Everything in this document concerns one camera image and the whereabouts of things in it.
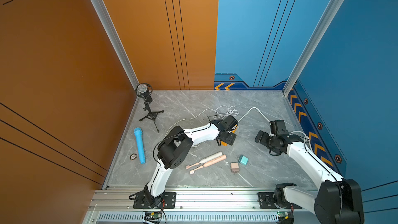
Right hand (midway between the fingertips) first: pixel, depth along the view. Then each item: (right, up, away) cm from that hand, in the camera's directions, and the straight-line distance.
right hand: (261, 140), depth 87 cm
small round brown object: (-73, -9, +1) cm, 74 cm away
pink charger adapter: (-16, -13, -4) cm, 21 cm away
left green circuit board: (-56, -31, -16) cm, 66 cm away
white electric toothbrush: (-32, -10, -2) cm, 34 cm away
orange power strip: (-18, +7, -8) cm, 21 cm away
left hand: (-17, +1, +6) cm, 18 cm away
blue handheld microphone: (-73, +3, +8) cm, 73 cm away
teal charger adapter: (-11, -10, -2) cm, 15 cm away
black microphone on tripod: (-67, +29, +1) cm, 73 cm away
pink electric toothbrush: (-27, -11, -2) cm, 29 cm away
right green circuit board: (+5, -31, -14) cm, 35 cm away
